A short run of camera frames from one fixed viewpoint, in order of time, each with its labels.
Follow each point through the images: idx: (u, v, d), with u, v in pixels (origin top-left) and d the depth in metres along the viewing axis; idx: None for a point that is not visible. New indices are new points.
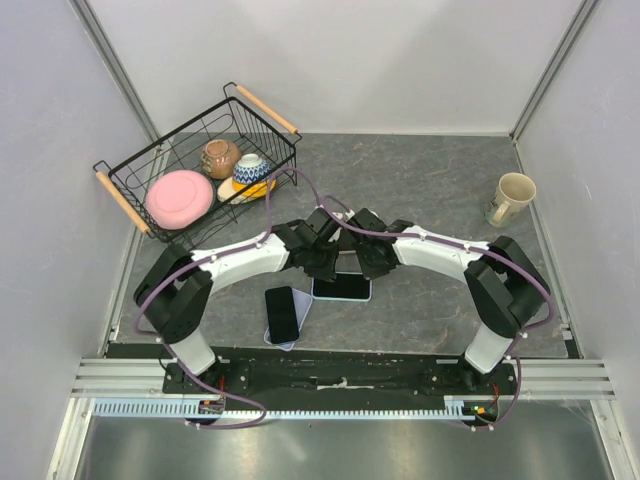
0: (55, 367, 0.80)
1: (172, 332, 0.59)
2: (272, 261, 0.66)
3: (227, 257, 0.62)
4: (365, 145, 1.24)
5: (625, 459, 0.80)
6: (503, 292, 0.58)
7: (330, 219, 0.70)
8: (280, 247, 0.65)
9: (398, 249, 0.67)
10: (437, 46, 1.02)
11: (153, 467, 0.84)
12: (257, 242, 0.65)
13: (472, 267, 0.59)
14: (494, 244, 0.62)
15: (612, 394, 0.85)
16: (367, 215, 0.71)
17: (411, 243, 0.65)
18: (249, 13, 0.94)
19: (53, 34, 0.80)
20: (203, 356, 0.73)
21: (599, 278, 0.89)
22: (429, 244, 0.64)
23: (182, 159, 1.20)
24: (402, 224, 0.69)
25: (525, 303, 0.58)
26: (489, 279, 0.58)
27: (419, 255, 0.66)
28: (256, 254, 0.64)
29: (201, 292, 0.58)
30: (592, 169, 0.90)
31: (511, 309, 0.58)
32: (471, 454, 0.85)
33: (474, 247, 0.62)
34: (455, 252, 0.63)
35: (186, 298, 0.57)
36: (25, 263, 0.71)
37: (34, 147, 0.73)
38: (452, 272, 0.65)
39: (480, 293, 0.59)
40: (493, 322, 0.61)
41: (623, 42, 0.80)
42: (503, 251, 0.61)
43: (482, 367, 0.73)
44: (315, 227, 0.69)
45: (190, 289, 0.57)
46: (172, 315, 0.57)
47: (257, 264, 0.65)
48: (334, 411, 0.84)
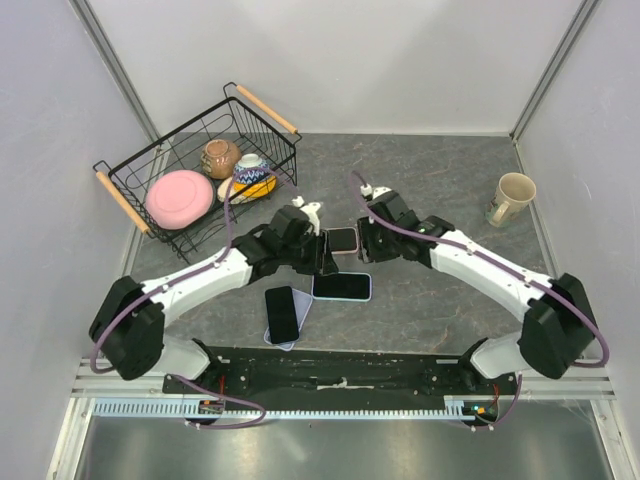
0: (55, 367, 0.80)
1: (131, 368, 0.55)
2: (236, 278, 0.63)
3: (182, 283, 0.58)
4: (365, 145, 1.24)
5: (625, 459, 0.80)
6: (561, 340, 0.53)
7: (292, 221, 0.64)
8: (241, 263, 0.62)
9: (436, 256, 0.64)
10: (437, 46, 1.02)
11: (153, 466, 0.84)
12: (214, 263, 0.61)
13: (536, 309, 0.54)
14: (557, 282, 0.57)
15: (612, 394, 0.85)
16: (399, 203, 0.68)
17: (454, 254, 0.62)
18: (249, 13, 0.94)
19: (53, 34, 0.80)
20: (194, 362, 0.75)
21: (599, 279, 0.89)
22: (474, 260, 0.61)
23: (182, 159, 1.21)
24: (442, 228, 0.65)
25: (575, 350, 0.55)
26: (551, 325, 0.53)
27: (459, 268, 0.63)
28: (214, 274, 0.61)
29: (156, 326, 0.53)
30: (592, 170, 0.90)
31: (563, 356, 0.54)
32: (471, 454, 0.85)
33: (536, 282, 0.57)
34: (512, 281, 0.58)
35: (141, 335, 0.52)
36: (25, 263, 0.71)
37: (34, 147, 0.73)
38: (500, 298, 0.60)
39: (533, 333, 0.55)
40: (535, 359, 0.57)
41: (623, 43, 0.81)
42: (568, 292, 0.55)
43: (490, 373, 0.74)
44: (277, 232, 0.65)
45: (144, 323, 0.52)
46: (128, 352, 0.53)
47: (216, 285, 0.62)
48: (333, 411, 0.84)
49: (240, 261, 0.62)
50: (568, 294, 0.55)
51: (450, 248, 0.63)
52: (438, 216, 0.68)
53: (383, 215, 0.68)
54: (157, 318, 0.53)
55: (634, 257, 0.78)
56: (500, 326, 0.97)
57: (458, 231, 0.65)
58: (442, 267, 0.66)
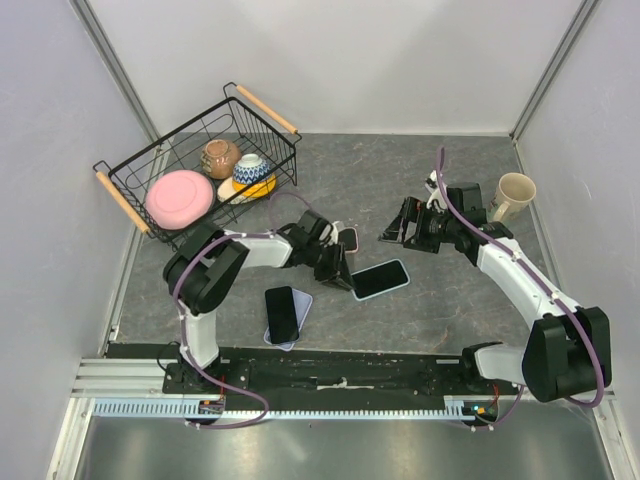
0: (55, 365, 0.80)
1: (206, 303, 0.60)
2: (280, 254, 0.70)
3: (252, 239, 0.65)
4: (365, 145, 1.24)
5: (625, 459, 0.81)
6: (561, 361, 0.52)
7: (318, 220, 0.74)
8: (282, 244, 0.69)
9: (482, 254, 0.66)
10: (437, 46, 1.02)
11: (152, 467, 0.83)
12: (269, 234, 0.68)
13: (546, 321, 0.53)
14: (583, 310, 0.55)
15: (611, 394, 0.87)
16: (474, 197, 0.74)
17: (498, 256, 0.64)
18: (249, 13, 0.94)
19: (53, 33, 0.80)
20: (211, 347, 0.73)
21: (599, 279, 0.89)
22: (515, 267, 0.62)
23: (182, 159, 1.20)
24: (502, 231, 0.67)
25: (574, 382, 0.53)
26: (555, 342, 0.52)
27: (498, 271, 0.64)
28: (272, 242, 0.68)
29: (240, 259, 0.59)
30: (592, 170, 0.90)
31: (556, 379, 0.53)
32: (471, 454, 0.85)
33: (560, 301, 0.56)
34: (539, 295, 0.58)
35: (225, 267, 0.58)
36: (25, 263, 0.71)
37: (34, 147, 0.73)
38: (522, 310, 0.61)
39: (535, 344, 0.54)
40: (531, 378, 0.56)
41: (623, 42, 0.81)
42: (588, 325, 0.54)
43: (488, 374, 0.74)
44: (306, 228, 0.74)
45: (231, 255, 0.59)
46: (210, 280, 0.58)
47: (270, 252, 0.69)
48: (333, 411, 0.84)
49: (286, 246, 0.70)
50: (588, 326, 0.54)
51: (497, 250, 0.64)
52: (502, 222, 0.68)
53: (456, 202, 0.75)
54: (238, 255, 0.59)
55: (634, 257, 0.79)
56: (500, 326, 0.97)
57: (513, 240, 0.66)
58: (486, 268, 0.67)
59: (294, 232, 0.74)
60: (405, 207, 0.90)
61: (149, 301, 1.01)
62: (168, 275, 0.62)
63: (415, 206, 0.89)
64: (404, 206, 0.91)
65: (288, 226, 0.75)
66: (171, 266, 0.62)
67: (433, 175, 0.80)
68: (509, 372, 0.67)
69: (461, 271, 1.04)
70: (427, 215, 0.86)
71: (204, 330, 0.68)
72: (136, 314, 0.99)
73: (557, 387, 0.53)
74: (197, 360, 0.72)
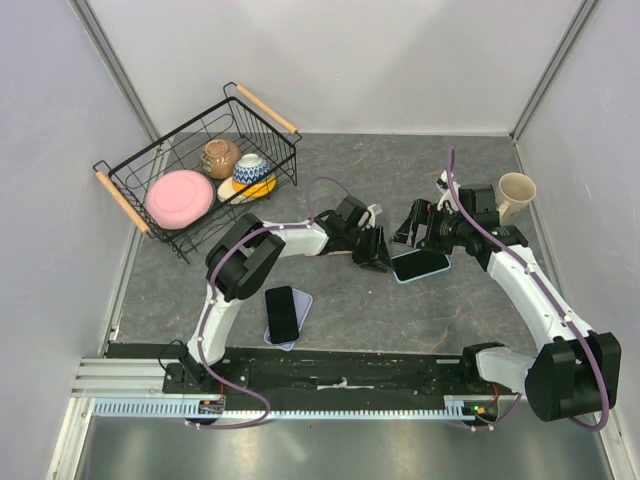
0: (56, 364, 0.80)
1: (242, 291, 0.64)
2: (316, 244, 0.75)
3: (289, 231, 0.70)
4: (365, 144, 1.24)
5: (625, 459, 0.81)
6: (567, 384, 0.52)
7: (355, 207, 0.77)
8: (319, 231, 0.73)
9: (494, 261, 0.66)
10: (437, 47, 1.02)
11: (152, 467, 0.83)
12: (306, 224, 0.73)
13: (558, 346, 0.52)
14: (595, 336, 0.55)
15: None
16: (486, 200, 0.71)
17: (511, 266, 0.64)
18: (249, 13, 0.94)
19: (53, 34, 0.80)
20: (219, 345, 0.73)
21: (599, 279, 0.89)
22: (527, 280, 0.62)
23: (182, 159, 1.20)
24: (517, 238, 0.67)
25: (576, 404, 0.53)
26: (564, 367, 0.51)
27: (509, 281, 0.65)
28: (308, 233, 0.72)
29: (277, 251, 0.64)
30: (592, 170, 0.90)
31: (560, 400, 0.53)
32: (471, 454, 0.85)
33: (573, 325, 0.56)
34: (551, 315, 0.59)
35: (263, 256, 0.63)
36: (25, 263, 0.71)
37: (34, 147, 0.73)
38: (531, 323, 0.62)
39: (542, 365, 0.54)
40: (534, 394, 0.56)
41: (623, 42, 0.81)
42: (598, 349, 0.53)
43: (487, 375, 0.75)
44: (343, 216, 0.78)
45: (272, 245, 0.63)
46: (249, 270, 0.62)
47: (306, 243, 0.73)
48: (333, 411, 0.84)
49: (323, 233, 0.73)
50: (597, 350, 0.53)
51: (510, 260, 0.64)
52: (516, 228, 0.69)
53: (468, 203, 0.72)
54: (277, 246, 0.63)
55: (634, 257, 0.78)
56: (500, 325, 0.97)
57: (528, 250, 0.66)
58: (495, 274, 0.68)
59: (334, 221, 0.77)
60: (414, 208, 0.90)
61: (149, 301, 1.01)
62: (210, 262, 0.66)
63: (425, 207, 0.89)
64: (413, 207, 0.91)
65: (326, 213, 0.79)
66: (212, 253, 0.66)
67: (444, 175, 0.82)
68: (509, 373, 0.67)
69: (461, 271, 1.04)
70: (438, 217, 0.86)
71: (227, 318, 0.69)
72: (136, 314, 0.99)
73: (559, 407, 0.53)
74: (206, 355, 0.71)
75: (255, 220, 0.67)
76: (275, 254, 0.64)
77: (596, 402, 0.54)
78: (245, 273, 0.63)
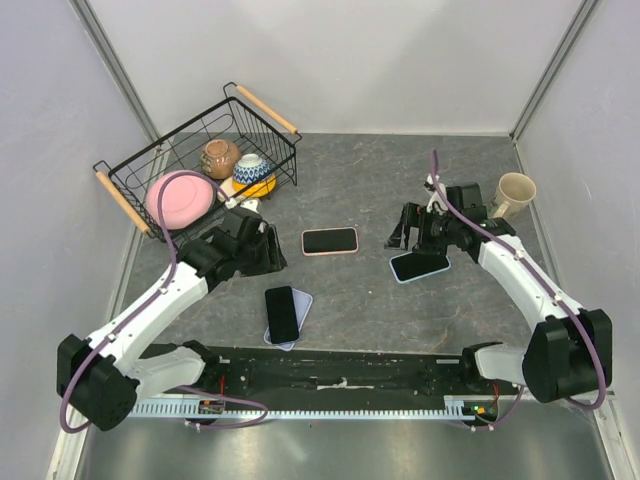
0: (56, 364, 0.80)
1: (109, 420, 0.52)
2: (190, 294, 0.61)
3: (124, 325, 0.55)
4: (365, 144, 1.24)
5: (625, 459, 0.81)
6: (561, 363, 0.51)
7: (245, 219, 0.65)
8: (191, 280, 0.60)
9: (484, 252, 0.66)
10: (437, 46, 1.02)
11: (151, 467, 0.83)
12: (160, 289, 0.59)
13: (549, 325, 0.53)
14: (587, 313, 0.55)
15: (612, 394, 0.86)
16: (473, 194, 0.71)
17: (500, 254, 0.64)
18: (248, 13, 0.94)
19: (53, 34, 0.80)
20: (189, 370, 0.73)
21: (599, 279, 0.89)
22: (517, 264, 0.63)
23: (182, 159, 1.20)
24: (504, 229, 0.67)
25: (576, 384, 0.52)
26: (556, 345, 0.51)
27: (500, 268, 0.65)
28: (165, 301, 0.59)
29: (116, 374, 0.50)
30: (592, 170, 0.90)
31: (557, 381, 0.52)
32: (471, 454, 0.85)
33: (563, 303, 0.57)
34: (542, 296, 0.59)
35: (100, 391, 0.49)
36: (25, 263, 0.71)
37: (33, 147, 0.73)
38: (526, 309, 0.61)
39: (536, 346, 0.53)
40: (533, 380, 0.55)
41: (623, 42, 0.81)
42: (590, 326, 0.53)
43: (489, 374, 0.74)
44: (232, 233, 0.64)
45: (104, 374, 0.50)
46: (96, 408, 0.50)
47: (171, 309, 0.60)
48: (333, 411, 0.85)
49: (189, 270, 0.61)
50: (590, 328, 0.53)
51: (499, 248, 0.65)
52: (503, 219, 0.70)
53: (456, 202, 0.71)
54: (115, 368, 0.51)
55: (634, 257, 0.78)
56: (500, 326, 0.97)
57: (516, 238, 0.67)
58: (487, 264, 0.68)
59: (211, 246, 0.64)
60: (405, 213, 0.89)
61: None
62: None
63: (415, 211, 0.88)
64: (404, 211, 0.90)
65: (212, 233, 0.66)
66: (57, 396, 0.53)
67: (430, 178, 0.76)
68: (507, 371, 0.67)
69: (461, 271, 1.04)
70: (428, 218, 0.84)
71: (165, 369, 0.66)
72: None
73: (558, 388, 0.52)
74: (187, 381, 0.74)
75: (78, 344, 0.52)
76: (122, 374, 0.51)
77: (596, 382, 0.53)
78: (96, 411, 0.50)
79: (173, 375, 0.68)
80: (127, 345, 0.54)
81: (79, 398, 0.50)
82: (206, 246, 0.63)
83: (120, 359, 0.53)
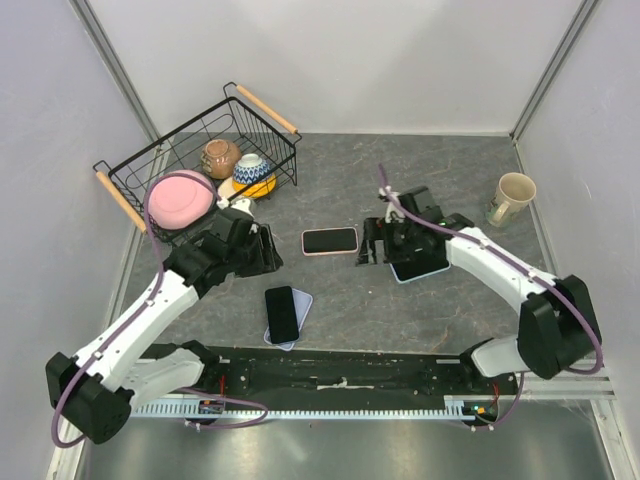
0: None
1: (104, 434, 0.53)
2: (180, 302, 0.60)
3: (112, 341, 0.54)
4: (365, 144, 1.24)
5: (625, 459, 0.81)
6: (553, 335, 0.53)
7: (235, 222, 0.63)
8: (179, 289, 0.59)
9: (451, 248, 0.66)
10: (437, 46, 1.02)
11: (151, 467, 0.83)
12: (147, 301, 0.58)
13: (533, 301, 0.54)
14: (562, 281, 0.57)
15: (611, 394, 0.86)
16: (426, 198, 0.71)
17: (468, 246, 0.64)
18: (248, 13, 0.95)
19: (53, 35, 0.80)
20: (189, 371, 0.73)
21: (599, 279, 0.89)
22: (486, 253, 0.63)
23: (182, 159, 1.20)
24: (461, 221, 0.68)
25: (572, 352, 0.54)
26: (544, 319, 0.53)
27: (471, 261, 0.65)
28: (152, 313, 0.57)
29: (104, 393, 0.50)
30: (592, 170, 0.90)
31: (555, 354, 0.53)
32: (471, 454, 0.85)
33: (539, 278, 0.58)
34: (518, 276, 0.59)
35: (88, 411, 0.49)
36: (26, 262, 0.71)
37: (34, 147, 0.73)
38: (506, 295, 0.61)
39: (526, 324, 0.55)
40: (532, 360, 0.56)
41: (623, 41, 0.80)
42: (569, 293, 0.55)
43: (490, 372, 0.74)
44: (222, 236, 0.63)
45: (92, 392, 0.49)
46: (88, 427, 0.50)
47: (161, 319, 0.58)
48: (333, 411, 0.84)
49: (178, 278, 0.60)
50: (569, 294, 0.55)
51: (464, 241, 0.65)
52: (461, 213, 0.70)
53: (410, 208, 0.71)
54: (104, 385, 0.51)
55: (634, 257, 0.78)
56: (500, 326, 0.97)
57: (476, 229, 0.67)
58: (457, 261, 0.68)
59: (200, 251, 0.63)
60: (367, 228, 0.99)
61: None
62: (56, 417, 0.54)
63: (375, 224, 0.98)
64: (365, 227, 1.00)
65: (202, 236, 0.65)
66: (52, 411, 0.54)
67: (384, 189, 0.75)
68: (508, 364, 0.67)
69: (461, 271, 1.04)
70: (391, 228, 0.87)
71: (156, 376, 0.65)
72: None
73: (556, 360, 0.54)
74: (186, 382, 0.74)
75: (66, 362, 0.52)
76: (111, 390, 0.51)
77: (589, 345, 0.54)
78: (88, 429, 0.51)
79: (167, 382, 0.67)
80: (115, 361, 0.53)
81: (70, 416, 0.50)
82: (195, 252, 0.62)
83: (108, 376, 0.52)
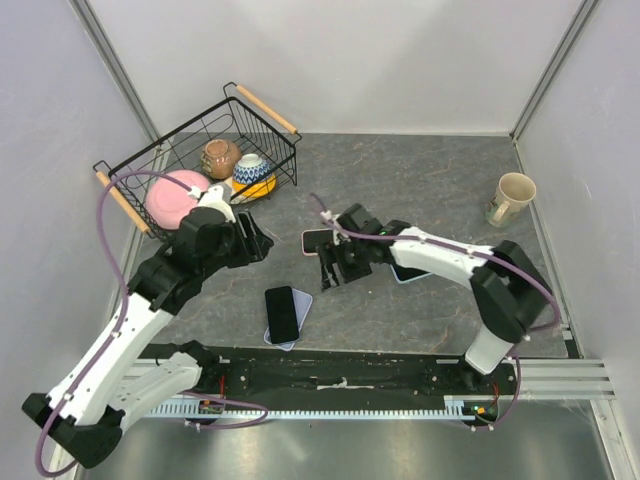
0: (56, 364, 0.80)
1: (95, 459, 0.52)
2: (152, 328, 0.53)
3: (80, 380, 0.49)
4: (365, 144, 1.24)
5: (625, 459, 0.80)
6: (505, 301, 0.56)
7: (199, 231, 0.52)
8: (147, 316, 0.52)
9: (397, 253, 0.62)
10: (437, 46, 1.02)
11: (151, 467, 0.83)
12: (113, 333, 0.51)
13: (478, 274, 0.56)
14: (497, 248, 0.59)
15: (611, 394, 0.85)
16: (361, 213, 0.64)
17: (409, 246, 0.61)
18: (249, 13, 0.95)
19: (53, 34, 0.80)
20: (186, 375, 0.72)
21: (599, 279, 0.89)
22: (427, 246, 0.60)
23: (182, 159, 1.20)
24: (398, 225, 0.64)
25: (528, 308, 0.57)
26: (494, 287, 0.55)
27: (417, 259, 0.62)
28: (120, 345, 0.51)
29: (80, 434, 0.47)
30: (592, 170, 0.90)
31: (514, 314, 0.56)
32: (471, 454, 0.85)
33: (477, 252, 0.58)
34: (458, 256, 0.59)
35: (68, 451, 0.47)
36: (25, 262, 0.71)
37: (33, 147, 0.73)
38: (456, 278, 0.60)
39: (480, 299, 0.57)
40: (496, 328, 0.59)
41: (623, 41, 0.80)
42: (507, 256, 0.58)
43: (485, 367, 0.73)
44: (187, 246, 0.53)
45: (66, 437, 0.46)
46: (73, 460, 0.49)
47: (134, 348, 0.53)
48: (333, 411, 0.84)
49: (144, 301, 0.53)
50: (508, 257, 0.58)
51: (405, 241, 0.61)
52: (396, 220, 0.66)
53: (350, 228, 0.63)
54: (78, 429, 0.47)
55: (634, 257, 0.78)
56: None
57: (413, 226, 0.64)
58: (407, 262, 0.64)
59: (166, 267, 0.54)
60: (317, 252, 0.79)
61: None
62: None
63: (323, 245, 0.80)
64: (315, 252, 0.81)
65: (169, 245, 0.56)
66: None
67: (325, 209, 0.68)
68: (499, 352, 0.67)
69: None
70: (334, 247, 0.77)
71: (151, 390, 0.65)
72: None
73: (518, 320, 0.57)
74: (185, 385, 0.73)
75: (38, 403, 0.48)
76: (87, 432, 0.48)
77: (540, 297, 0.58)
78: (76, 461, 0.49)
79: (161, 393, 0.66)
80: (87, 401, 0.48)
81: None
82: (160, 270, 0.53)
83: (83, 417, 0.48)
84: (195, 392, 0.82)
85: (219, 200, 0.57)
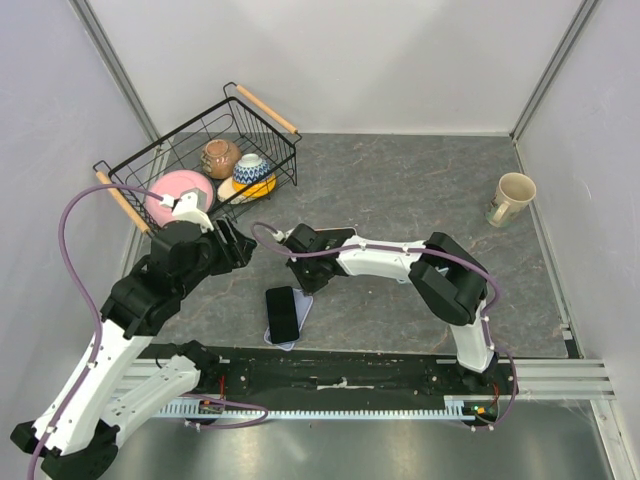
0: (57, 364, 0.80)
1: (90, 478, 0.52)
2: (130, 353, 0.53)
3: (62, 412, 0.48)
4: (365, 144, 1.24)
5: (625, 459, 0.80)
6: (446, 286, 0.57)
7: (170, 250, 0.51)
8: (121, 344, 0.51)
9: (345, 264, 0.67)
10: (437, 46, 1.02)
11: (151, 467, 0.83)
12: (90, 363, 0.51)
13: (415, 268, 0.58)
14: (430, 240, 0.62)
15: (611, 394, 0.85)
16: (306, 232, 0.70)
17: (352, 255, 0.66)
18: (249, 13, 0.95)
19: (53, 34, 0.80)
20: (186, 378, 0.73)
21: (600, 279, 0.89)
22: (368, 252, 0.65)
23: (182, 159, 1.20)
24: (342, 237, 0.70)
25: (471, 291, 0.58)
26: (431, 277, 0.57)
27: (363, 265, 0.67)
28: (98, 374, 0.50)
29: (69, 462, 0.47)
30: (592, 170, 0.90)
31: (458, 299, 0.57)
32: (471, 454, 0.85)
33: (412, 248, 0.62)
34: (396, 255, 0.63)
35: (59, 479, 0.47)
36: (26, 262, 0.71)
37: (34, 147, 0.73)
38: (402, 276, 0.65)
39: (423, 290, 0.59)
40: (448, 317, 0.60)
41: (623, 41, 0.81)
42: (440, 246, 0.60)
43: (475, 364, 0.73)
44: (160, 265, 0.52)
45: (52, 469, 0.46)
46: None
47: (114, 375, 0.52)
48: (333, 411, 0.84)
49: (120, 326, 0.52)
50: (441, 247, 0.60)
51: (348, 251, 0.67)
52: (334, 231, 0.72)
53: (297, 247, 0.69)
54: (65, 459, 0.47)
55: (634, 257, 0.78)
56: (500, 326, 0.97)
57: (354, 235, 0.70)
58: (358, 270, 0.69)
59: (139, 289, 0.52)
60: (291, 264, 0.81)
61: None
62: None
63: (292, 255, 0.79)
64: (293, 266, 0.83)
65: (143, 263, 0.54)
66: None
67: (277, 234, 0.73)
68: (474, 346, 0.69)
69: None
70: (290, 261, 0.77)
71: (150, 400, 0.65)
72: None
73: (464, 306, 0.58)
74: (186, 386, 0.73)
75: (21, 438, 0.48)
76: (73, 462, 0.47)
77: (481, 279, 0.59)
78: None
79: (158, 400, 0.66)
80: (70, 433, 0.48)
81: None
82: (132, 292, 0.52)
83: (69, 447, 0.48)
84: (194, 392, 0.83)
85: (193, 208, 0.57)
